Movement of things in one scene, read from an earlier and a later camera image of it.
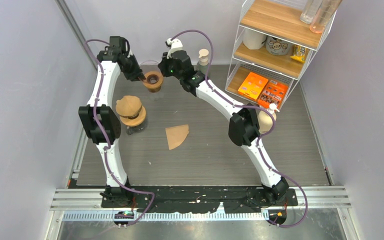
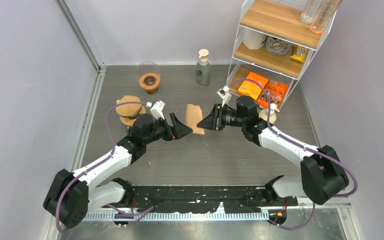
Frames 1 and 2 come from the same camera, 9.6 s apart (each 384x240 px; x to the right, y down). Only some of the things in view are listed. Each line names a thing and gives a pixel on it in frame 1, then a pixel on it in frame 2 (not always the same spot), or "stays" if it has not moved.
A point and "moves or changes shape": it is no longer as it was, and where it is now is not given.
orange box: x=252 y=86 stays
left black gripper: x=137 y=75 -> x=180 y=129
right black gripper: x=164 y=62 -> x=214 y=119
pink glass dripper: x=149 y=65 stays
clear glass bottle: x=309 y=9 stays
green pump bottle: x=203 y=64 stays
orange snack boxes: x=274 y=92 stays
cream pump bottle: x=265 y=118 stays
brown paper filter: x=176 y=135 moves or changes shape
